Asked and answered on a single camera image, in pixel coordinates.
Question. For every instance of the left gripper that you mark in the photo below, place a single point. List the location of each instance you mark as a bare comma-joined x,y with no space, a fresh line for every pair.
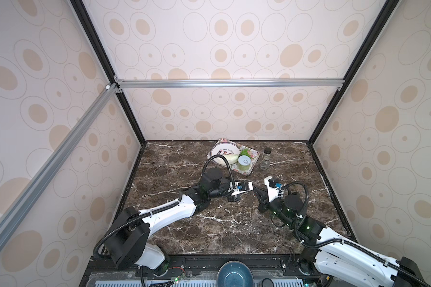
232,198

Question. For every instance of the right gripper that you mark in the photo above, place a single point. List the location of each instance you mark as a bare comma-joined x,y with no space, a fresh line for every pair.
264,202

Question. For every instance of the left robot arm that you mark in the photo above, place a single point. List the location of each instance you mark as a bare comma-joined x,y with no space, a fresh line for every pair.
126,242

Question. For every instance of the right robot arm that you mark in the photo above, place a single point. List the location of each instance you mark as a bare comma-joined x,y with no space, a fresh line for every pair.
327,251

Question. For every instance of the pale cabbage piece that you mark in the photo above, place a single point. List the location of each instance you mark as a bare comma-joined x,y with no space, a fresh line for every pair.
230,158

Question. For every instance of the green tin can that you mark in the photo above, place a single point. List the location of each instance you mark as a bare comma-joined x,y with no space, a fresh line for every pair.
244,163

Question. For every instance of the floral rectangular tray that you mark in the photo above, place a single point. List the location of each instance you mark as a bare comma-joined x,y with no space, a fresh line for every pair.
255,156

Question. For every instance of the white plate with rim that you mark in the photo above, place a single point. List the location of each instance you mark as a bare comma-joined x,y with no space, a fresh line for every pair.
225,148

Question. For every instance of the green leaf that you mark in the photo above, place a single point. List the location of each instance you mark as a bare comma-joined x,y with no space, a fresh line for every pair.
245,152

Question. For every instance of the herb jar black lid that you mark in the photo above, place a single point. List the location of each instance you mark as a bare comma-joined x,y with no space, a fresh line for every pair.
266,156

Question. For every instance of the blue bowl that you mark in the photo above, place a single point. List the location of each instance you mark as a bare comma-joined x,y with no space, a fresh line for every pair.
235,274

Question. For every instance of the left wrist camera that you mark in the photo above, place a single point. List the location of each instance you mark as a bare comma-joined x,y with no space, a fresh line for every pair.
242,187

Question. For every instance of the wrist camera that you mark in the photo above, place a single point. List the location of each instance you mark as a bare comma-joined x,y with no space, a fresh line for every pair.
273,188
242,187

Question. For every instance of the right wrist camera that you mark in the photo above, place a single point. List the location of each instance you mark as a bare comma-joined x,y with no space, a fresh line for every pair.
273,188

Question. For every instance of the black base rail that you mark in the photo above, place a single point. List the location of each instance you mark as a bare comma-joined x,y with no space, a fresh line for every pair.
202,270

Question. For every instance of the horizontal aluminium rail back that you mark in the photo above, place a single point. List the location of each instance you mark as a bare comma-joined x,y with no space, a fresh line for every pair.
232,83

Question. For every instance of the diagonal aluminium rail left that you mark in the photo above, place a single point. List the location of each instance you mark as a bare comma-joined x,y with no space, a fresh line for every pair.
13,217

